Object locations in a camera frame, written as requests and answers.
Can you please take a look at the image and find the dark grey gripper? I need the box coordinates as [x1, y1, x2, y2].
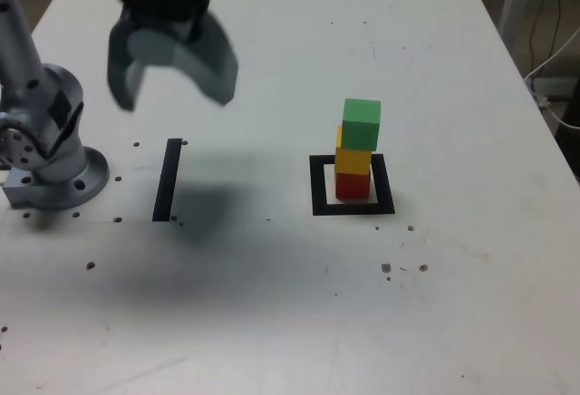
[106, 8, 240, 113]

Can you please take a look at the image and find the green cube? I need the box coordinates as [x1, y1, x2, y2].
[340, 98, 382, 152]

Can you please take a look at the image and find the yellow cube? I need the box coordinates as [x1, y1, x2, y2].
[333, 124, 373, 177]

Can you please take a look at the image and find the red cube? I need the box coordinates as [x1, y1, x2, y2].
[333, 171, 372, 201]

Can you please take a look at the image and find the black tape square outline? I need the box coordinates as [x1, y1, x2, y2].
[308, 153, 396, 217]

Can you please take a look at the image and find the black tape strip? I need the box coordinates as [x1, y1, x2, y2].
[151, 138, 183, 223]

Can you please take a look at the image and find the white cable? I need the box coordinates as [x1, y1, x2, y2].
[523, 26, 580, 130]

